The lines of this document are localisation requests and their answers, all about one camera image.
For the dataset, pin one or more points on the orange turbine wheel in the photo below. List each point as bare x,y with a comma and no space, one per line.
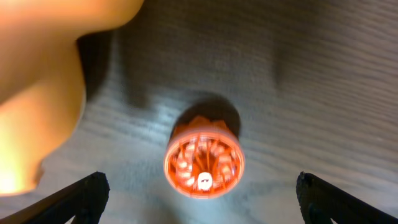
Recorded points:
204,159

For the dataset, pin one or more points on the orange toy dinosaur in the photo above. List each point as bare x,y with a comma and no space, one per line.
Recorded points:
43,91

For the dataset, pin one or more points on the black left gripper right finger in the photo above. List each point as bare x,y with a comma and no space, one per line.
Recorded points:
322,202

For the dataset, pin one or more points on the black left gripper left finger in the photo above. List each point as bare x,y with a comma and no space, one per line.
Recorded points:
81,202

